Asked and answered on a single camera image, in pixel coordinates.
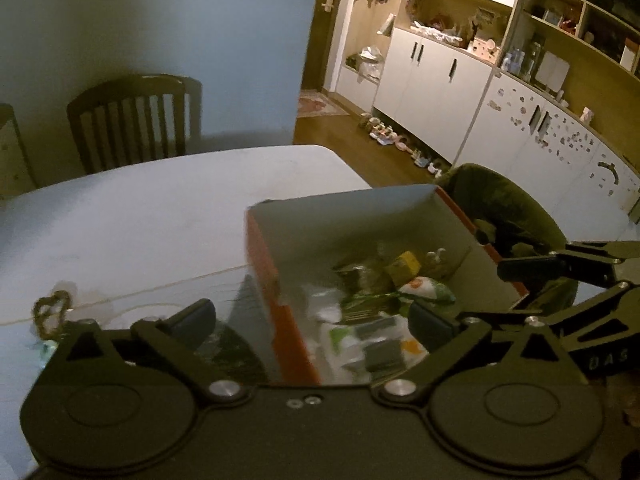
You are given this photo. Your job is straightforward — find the silver foil snack bag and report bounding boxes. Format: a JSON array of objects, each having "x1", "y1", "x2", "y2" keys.
[{"x1": 334, "y1": 261, "x2": 388, "y2": 295}]

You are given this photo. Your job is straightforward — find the dark wooden chair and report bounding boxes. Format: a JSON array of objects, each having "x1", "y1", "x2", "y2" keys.
[{"x1": 66, "y1": 74, "x2": 203, "y2": 174}]

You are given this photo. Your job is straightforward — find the green white plastic bag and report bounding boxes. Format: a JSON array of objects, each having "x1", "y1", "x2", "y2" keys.
[{"x1": 302, "y1": 284, "x2": 345, "y2": 324}]

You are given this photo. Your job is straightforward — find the dark green upholstered chair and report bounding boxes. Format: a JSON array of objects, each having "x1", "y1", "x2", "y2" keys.
[{"x1": 436, "y1": 164, "x2": 578, "y2": 315}]

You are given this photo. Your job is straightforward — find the white grey paper bag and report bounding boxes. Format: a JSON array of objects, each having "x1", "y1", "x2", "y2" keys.
[{"x1": 319, "y1": 315, "x2": 430, "y2": 385}]

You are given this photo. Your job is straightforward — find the patterned door mat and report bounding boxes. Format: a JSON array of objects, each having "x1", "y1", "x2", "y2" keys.
[{"x1": 297, "y1": 90, "x2": 348, "y2": 118}]

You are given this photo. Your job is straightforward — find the pair of small shoes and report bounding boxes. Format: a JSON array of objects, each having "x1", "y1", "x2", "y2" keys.
[{"x1": 358, "y1": 112, "x2": 451, "y2": 178}]

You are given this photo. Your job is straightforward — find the white wall cabinet unit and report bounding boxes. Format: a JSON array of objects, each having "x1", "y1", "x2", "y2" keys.
[{"x1": 326, "y1": 0, "x2": 518, "y2": 162}]

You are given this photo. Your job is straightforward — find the small yellow cardboard box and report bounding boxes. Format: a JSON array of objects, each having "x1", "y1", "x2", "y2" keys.
[{"x1": 385, "y1": 250, "x2": 421, "y2": 287}]

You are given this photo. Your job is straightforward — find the red cardboard shoe box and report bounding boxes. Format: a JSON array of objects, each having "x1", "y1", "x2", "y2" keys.
[{"x1": 245, "y1": 184, "x2": 526, "y2": 385}]

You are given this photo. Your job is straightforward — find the white fridge with magnets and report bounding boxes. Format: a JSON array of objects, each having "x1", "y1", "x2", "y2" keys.
[{"x1": 456, "y1": 70, "x2": 639, "y2": 240}]

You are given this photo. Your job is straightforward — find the dark brown entrance door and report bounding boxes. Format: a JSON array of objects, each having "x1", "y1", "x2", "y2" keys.
[{"x1": 300, "y1": 0, "x2": 340, "y2": 90}]

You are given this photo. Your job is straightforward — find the light blue round toy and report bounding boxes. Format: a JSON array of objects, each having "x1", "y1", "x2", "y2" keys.
[{"x1": 39, "y1": 339, "x2": 58, "y2": 368}]

